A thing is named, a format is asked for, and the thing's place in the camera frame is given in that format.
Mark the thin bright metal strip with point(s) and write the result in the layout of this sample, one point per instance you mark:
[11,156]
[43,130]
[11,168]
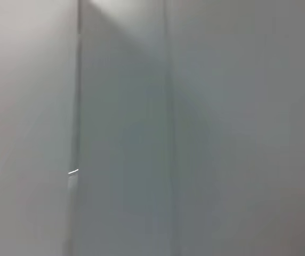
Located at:
[73,171]

